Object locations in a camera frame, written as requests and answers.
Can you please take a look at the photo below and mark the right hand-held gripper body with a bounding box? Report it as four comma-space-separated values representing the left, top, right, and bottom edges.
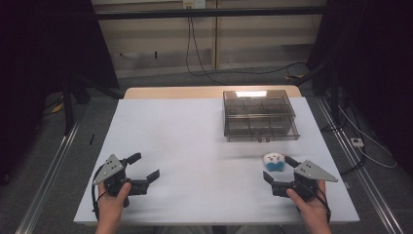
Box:
271, 159, 339, 202

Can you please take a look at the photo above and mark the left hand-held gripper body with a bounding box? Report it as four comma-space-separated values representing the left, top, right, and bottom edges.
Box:
93, 154, 150, 198

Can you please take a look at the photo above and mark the white and blue plush toy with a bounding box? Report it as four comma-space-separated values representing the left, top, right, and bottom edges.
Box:
262, 152, 287, 173

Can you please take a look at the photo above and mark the transparent grey compartment box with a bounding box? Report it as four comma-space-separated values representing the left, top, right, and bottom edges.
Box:
222, 90, 301, 143

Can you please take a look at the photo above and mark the person's right hand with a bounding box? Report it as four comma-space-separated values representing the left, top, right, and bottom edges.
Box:
285, 180, 329, 219

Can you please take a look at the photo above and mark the person's left hand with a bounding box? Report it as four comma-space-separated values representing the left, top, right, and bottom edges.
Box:
96, 181, 132, 217

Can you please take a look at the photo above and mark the white table mat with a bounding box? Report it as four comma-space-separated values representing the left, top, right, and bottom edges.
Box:
73, 97, 361, 226

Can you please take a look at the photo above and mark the black metal stand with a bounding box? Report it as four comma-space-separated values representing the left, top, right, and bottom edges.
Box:
61, 76, 93, 137

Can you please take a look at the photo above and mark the black curtain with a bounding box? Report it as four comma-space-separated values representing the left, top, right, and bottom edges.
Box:
0, 0, 121, 183
306, 0, 413, 170

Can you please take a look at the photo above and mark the black horizontal bar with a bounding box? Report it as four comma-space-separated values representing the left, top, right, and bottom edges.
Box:
94, 5, 326, 21

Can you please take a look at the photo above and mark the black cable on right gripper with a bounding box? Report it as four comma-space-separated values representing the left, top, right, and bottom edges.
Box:
315, 187, 332, 222

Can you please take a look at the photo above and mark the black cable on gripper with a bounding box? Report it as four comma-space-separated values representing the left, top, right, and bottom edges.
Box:
91, 165, 108, 220
315, 187, 332, 222

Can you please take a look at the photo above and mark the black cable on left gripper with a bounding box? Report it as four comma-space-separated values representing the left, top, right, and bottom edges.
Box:
91, 165, 108, 220

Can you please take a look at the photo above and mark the metal floor rail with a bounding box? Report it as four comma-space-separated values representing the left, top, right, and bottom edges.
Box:
14, 120, 82, 234
316, 97, 405, 234

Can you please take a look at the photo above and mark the white floor cable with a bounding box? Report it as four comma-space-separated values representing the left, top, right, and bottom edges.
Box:
336, 104, 398, 170

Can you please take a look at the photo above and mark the black hanging wall cable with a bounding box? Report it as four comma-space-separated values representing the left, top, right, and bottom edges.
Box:
185, 8, 226, 86

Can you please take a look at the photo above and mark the white wall outlet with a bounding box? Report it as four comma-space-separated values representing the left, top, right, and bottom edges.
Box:
182, 0, 207, 10

